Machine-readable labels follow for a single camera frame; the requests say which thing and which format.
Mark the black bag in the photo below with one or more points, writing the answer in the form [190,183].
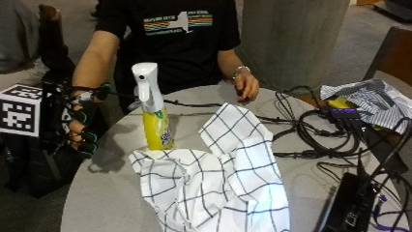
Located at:
[38,167]

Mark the yellow spray bottle white trigger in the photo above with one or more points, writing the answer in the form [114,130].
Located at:
[154,125]

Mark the white cube with black markers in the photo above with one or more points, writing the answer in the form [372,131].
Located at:
[17,111]

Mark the grey concrete column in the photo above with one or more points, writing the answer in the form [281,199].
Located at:
[292,42]

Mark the yellow item under striped cloth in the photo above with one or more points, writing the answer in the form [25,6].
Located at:
[338,102]

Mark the the person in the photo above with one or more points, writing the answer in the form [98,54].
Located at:
[180,48]

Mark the black hub with blue lights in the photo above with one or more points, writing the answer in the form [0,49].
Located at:
[345,115]

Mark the white black checked cloth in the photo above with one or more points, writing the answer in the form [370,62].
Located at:
[232,180]

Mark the grey striped cloth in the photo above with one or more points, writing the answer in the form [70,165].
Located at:
[377,100]

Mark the brown chair back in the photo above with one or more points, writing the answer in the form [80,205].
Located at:
[53,38]

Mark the dark wooden chair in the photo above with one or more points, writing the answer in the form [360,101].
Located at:
[392,54]

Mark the black electronics box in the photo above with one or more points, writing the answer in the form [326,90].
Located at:
[349,206]

